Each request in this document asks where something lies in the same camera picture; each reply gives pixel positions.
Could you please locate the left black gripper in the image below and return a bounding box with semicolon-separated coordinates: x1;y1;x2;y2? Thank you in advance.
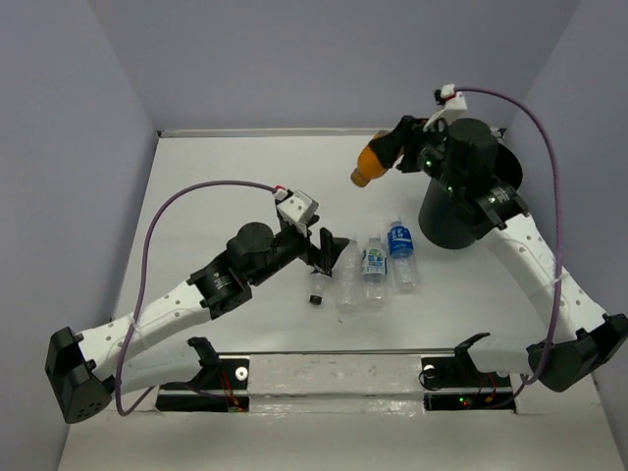
247;214;347;287

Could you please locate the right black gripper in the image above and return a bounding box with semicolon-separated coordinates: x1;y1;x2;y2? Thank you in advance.
370;115;462;196

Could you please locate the orange juice bottle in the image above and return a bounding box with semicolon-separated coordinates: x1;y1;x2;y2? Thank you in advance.
350;130;396;187

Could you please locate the black label clear bottle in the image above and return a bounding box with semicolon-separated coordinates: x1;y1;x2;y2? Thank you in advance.
308;268;333;306

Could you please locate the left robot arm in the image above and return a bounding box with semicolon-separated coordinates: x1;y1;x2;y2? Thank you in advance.
44;222;348;424

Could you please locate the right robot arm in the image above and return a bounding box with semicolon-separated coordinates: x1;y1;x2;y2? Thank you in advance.
352;116;627;393

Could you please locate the black cylindrical bin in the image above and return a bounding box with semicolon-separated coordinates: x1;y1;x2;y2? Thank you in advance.
418;143;528;250

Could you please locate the clear unlabeled bottle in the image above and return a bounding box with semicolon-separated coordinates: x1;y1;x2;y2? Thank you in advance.
334;238;362;313

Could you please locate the green white label bottle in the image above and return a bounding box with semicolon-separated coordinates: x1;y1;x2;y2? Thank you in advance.
361;236;388;311

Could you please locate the blue label bottle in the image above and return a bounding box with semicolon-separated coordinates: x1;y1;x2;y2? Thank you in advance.
387;217;418;293

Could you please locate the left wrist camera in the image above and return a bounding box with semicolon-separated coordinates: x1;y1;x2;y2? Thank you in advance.
274;186;319;233

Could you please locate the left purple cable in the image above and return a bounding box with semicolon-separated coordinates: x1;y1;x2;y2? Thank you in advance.
115;180;286;417

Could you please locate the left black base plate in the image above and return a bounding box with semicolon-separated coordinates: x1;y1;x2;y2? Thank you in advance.
155;355;250;413

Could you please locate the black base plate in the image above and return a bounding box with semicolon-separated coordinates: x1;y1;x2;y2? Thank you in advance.
418;356;515;412
155;355;250;413

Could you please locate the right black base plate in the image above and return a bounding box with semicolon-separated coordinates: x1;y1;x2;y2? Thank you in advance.
418;356;515;412

